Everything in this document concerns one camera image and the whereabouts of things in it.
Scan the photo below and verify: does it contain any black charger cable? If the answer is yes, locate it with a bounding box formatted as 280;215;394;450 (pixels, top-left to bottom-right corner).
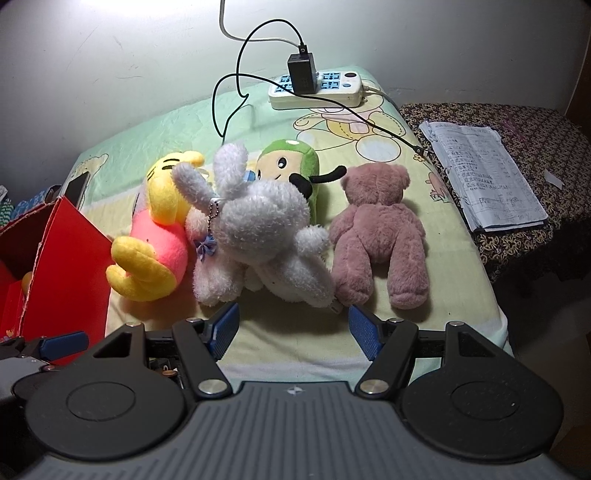
212;18;433;158

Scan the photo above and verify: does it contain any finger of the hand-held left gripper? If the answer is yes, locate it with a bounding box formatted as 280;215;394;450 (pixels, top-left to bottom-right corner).
23;331;89;361

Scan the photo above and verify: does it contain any white plush bunny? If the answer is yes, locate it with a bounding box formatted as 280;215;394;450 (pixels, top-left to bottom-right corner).
171;141;345;315

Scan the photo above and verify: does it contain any black smartphone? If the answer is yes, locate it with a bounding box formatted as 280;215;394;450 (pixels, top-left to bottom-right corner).
62;170;91;209

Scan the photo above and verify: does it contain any white power cable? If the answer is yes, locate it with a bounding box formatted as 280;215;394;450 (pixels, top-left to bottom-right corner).
220;0;302;48

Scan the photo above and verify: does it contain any blue floral towel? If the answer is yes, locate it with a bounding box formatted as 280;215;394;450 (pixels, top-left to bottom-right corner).
11;184;64;222

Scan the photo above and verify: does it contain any black charger adapter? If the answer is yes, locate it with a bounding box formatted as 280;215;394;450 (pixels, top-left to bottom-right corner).
287;43;320;96

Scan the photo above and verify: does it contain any dark floral patterned cloth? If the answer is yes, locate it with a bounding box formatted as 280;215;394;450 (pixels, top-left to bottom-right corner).
397;102;591;285

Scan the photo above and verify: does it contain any red cardboard box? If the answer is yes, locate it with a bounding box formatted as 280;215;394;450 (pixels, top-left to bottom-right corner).
0;196;114;345

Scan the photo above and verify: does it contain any pink teddy bear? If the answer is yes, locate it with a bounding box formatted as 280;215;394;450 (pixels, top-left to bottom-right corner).
327;162;431;311

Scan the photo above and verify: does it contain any white power strip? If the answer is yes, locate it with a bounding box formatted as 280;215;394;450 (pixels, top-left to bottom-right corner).
268;69;370;111

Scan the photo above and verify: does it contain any green plush toy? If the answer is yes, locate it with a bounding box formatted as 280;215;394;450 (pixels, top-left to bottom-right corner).
249;138;348;227

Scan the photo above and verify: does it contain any yellow plush toy pink shirt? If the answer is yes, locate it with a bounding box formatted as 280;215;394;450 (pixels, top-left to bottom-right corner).
105;150;206;304

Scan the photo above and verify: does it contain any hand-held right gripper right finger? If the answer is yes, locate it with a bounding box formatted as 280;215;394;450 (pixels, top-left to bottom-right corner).
349;305;502;399

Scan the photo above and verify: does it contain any stack of handwritten papers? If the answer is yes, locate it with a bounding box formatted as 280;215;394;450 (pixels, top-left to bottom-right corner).
419;119;550;233

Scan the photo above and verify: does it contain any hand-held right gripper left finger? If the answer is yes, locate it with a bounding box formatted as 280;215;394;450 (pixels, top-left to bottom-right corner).
85;302;241;400

